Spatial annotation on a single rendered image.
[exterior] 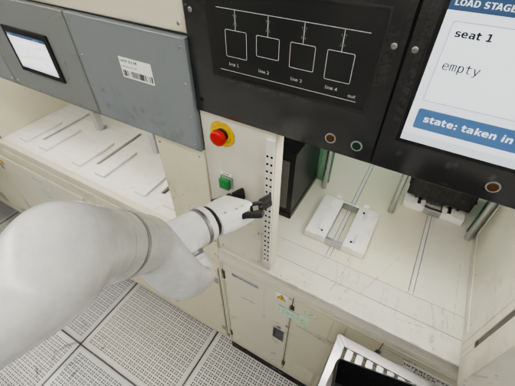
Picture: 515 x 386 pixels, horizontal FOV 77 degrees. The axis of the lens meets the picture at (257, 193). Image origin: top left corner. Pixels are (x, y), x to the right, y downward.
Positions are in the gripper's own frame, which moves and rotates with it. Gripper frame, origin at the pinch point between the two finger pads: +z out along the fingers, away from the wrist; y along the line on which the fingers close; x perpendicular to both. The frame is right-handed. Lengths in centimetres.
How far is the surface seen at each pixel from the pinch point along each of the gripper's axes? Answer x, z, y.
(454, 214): -28, 69, 32
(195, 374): -109, 1, -59
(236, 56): 32.9, -7.3, 7.4
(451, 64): 28, -1, 42
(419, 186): -17, 63, 21
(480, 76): 26, 0, 45
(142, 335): -98, -5, -94
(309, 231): -24.9, 28.3, -3.4
